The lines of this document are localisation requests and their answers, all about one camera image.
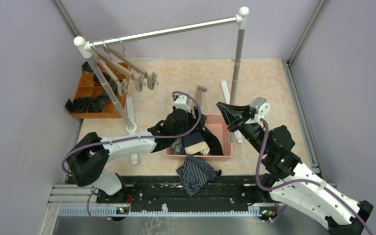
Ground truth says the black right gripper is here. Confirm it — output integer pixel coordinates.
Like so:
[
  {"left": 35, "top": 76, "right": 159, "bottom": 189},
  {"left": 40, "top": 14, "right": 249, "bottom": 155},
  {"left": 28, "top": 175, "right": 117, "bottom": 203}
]
[{"left": 217, "top": 101, "right": 269, "bottom": 155}]

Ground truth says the navy blue underwear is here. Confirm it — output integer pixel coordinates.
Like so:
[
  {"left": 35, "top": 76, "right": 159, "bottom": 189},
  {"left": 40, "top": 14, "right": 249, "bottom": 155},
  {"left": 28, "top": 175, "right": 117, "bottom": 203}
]
[{"left": 179, "top": 131, "right": 210, "bottom": 156}]

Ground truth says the black underwear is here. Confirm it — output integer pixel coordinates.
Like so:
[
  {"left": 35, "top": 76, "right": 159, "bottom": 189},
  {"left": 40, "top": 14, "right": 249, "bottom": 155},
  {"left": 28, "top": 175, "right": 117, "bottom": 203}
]
[{"left": 202, "top": 127, "right": 224, "bottom": 156}]

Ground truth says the beige clip hanger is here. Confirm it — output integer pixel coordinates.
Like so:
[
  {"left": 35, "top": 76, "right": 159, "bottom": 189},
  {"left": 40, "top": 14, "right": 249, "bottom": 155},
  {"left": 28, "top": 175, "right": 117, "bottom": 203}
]
[
  {"left": 104, "top": 41, "right": 159, "bottom": 92},
  {"left": 193, "top": 85, "right": 207, "bottom": 122},
  {"left": 95, "top": 48, "right": 139, "bottom": 90},
  {"left": 92, "top": 49, "right": 128, "bottom": 96}
]

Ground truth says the dark striped underwear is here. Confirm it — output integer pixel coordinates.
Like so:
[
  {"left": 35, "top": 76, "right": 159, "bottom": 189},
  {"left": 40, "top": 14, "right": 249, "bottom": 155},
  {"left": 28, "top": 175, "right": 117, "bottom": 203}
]
[{"left": 176, "top": 154, "right": 222, "bottom": 197}]

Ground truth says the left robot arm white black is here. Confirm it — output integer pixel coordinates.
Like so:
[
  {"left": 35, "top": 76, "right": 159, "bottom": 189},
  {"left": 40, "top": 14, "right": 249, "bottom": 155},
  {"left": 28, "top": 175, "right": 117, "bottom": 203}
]
[{"left": 64, "top": 108, "right": 202, "bottom": 203}]

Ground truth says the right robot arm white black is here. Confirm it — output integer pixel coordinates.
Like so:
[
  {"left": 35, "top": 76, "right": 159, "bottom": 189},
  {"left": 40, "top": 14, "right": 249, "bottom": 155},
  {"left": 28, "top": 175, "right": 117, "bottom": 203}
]
[{"left": 216, "top": 102, "right": 374, "bottom": 235}]

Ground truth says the pink plastic basket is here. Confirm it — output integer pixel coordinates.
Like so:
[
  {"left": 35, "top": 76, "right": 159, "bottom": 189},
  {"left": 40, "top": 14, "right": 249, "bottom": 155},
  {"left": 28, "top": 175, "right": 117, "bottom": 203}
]
[{"left": 166, "top": 115, "right": 234, "bottom": 159}]

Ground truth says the green patterned tie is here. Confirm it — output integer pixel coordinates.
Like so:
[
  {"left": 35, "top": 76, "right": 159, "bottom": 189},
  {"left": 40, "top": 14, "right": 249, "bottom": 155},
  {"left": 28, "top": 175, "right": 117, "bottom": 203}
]
[{"left": 88, "top": 79, "right": 110, "bottom": 113}]

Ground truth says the orange wooden divider tray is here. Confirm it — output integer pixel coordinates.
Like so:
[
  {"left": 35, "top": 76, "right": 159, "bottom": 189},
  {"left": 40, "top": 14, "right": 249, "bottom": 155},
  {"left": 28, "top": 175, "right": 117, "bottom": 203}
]
[{"left": 70, "top": 64, "right": 129, "bottom": 119}]

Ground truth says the black rolled cloth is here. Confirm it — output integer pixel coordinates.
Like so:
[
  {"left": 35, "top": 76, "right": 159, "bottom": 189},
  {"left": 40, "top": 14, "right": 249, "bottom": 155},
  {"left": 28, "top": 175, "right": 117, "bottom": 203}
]
[{"left": 65, "top": 96, "right": 94, "bottom": 113}]

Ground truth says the green patterned rolled cloth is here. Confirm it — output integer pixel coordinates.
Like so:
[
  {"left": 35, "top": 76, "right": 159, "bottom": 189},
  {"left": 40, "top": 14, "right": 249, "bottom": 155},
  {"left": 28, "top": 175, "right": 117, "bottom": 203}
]
[{"left": 81, "top": 61, "right": 94, "bottom": 75}]

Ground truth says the white metal clothes rack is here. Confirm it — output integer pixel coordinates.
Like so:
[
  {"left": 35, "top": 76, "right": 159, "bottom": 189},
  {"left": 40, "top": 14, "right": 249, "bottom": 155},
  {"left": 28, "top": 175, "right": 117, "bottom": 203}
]
[{"left": 73, "top": 6, "right": 251, "bottom": 165}]

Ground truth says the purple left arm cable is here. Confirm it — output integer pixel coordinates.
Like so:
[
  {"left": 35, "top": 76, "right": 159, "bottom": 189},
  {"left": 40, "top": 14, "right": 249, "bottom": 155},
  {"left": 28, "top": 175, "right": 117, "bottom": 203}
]
[{"left": 61, "top": 91, "right": 203, "bottom": 224}]

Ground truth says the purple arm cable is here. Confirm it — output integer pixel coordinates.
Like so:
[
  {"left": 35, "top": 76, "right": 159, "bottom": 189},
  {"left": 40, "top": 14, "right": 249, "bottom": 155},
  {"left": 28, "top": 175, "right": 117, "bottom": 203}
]
[
  {"left": 61, "top": 91, "right": 203, "bottom": 224},
  {"left": 255, "top": 118, "right": 374, "bottom": 235}
]

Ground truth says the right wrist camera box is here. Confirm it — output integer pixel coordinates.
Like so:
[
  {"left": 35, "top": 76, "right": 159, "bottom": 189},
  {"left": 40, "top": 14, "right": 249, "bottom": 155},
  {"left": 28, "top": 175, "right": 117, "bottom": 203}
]
[{"left": 246, "top": 97, "right": 271, "bottom": 124}]

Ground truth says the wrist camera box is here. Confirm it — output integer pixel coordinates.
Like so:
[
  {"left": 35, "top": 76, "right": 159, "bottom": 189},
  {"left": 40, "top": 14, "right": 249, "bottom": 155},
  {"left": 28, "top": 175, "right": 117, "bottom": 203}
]
[
  {"left": 173, "top": 94, "right": 192, "bottom": 113},
  {"left": 246, "top": 97, "right": 271, "bottom": 124}
]

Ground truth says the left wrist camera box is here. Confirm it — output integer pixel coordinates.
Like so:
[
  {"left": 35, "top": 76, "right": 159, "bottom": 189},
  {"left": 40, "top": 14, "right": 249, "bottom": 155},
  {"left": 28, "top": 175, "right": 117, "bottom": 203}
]
[{"left": 173, "top": 94, "right": 192, "bottom": 113}]

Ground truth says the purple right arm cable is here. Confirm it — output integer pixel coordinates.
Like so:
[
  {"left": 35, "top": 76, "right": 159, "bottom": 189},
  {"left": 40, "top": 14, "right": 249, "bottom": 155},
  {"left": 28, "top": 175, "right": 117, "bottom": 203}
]
[{"left": 255, "top": 118, "right": 374, "bottom": 235}]

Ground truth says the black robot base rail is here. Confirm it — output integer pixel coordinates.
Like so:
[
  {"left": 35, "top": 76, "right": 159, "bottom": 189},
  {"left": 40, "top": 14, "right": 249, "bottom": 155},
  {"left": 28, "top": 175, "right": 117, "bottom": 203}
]
[{"left": 90, "top": 175, "right": 282, "bottom": 220}]

